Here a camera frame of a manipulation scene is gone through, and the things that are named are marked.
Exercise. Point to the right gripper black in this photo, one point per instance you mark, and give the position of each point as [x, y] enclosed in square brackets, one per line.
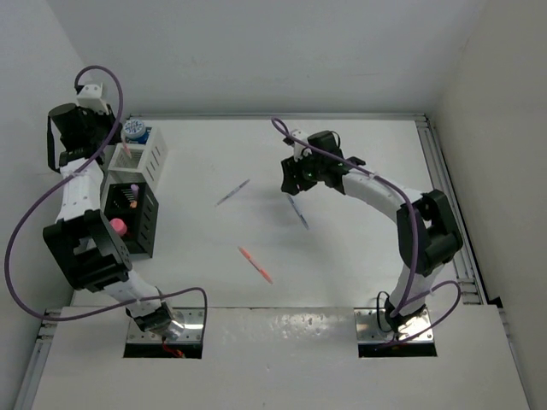
[293, 177]

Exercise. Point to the metal base plate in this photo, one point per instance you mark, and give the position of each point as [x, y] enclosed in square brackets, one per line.
[189, 328]
[372, 329]

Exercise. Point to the black slotted organizer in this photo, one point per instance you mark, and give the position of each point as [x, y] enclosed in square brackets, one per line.
[141, 221]

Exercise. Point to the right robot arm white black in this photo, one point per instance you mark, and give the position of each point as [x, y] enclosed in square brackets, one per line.
[427, 233]

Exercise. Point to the white slotted organizer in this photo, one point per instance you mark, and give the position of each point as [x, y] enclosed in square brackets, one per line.
[145, 165]

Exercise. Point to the pink cap glue bottle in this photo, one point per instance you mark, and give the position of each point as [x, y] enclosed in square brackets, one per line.
[119, 226]

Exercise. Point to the orange clear pen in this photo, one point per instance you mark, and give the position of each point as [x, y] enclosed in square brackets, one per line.
[246, 254]

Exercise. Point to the grey thin pen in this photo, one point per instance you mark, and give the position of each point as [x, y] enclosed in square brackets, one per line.
[233, 192]

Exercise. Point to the purple highlighter marker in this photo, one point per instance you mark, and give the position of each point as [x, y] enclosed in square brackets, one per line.
[135, 190]

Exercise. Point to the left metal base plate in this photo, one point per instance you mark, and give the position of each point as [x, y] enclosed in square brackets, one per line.
[189, 328]

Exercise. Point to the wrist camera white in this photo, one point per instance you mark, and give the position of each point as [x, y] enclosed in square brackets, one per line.
[92, 96]
[300, 147]

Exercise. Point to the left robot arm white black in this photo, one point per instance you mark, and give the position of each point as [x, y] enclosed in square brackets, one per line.
[93, 241]

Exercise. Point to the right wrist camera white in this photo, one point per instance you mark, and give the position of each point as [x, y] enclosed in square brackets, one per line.
[300, 147]

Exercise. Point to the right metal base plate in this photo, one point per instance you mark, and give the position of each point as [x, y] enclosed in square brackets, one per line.
[372, 329]

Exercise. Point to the blue clear pen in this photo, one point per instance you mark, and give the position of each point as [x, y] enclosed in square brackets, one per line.
[297, 211]

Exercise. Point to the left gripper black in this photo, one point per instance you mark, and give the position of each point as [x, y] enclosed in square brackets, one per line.
[107, 119]

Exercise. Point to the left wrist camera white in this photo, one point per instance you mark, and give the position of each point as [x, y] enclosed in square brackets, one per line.
[92, 96]

